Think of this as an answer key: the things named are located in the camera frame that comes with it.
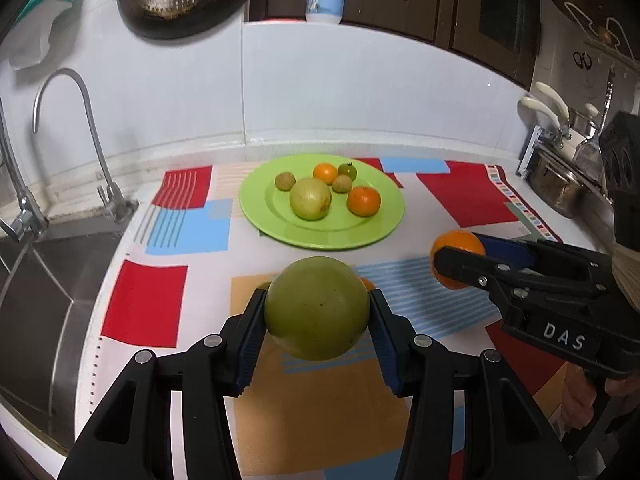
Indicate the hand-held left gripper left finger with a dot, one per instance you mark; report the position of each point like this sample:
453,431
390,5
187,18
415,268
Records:
248,345

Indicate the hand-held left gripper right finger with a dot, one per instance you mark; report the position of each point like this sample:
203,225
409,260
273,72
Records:
386,345

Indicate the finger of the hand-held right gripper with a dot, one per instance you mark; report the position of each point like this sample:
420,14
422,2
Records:
502,249
465,265

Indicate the orange tangerine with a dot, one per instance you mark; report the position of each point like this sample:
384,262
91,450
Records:
369,284
325,172
457,240
364,200

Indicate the large green apple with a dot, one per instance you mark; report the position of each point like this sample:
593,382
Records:
316,307

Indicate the green plate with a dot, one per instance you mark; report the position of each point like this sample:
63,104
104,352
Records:
280,220

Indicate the brown kiwi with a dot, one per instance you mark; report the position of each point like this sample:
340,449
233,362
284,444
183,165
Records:
285,180
342,183

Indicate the small green tomato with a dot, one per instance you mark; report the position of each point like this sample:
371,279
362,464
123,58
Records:
347,171

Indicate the large yellow-green apple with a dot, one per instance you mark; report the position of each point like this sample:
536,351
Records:
310,199

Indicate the person's right hand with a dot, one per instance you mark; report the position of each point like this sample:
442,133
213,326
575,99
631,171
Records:
580,400

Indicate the stainless steel pot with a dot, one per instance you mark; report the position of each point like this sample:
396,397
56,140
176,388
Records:
555,185

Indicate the colourful patchwork tablecloth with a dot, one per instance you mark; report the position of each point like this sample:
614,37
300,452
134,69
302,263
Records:
150,300

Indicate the metal spatula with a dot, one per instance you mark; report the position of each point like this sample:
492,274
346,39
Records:
590,152

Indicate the small lidded steel pot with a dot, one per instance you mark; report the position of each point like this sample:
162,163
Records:
582,120

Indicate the black scissors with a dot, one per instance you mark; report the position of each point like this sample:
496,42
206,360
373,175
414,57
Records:
582,60

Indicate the steel kitchen sink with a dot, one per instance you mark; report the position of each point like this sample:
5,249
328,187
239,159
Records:
40,320

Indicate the thin gooseneck faucet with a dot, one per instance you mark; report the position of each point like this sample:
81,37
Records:
95,145

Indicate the tall chrome faucet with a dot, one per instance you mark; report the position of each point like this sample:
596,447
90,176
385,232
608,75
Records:
15,195

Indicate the metal colander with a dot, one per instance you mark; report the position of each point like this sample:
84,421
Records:
165,27

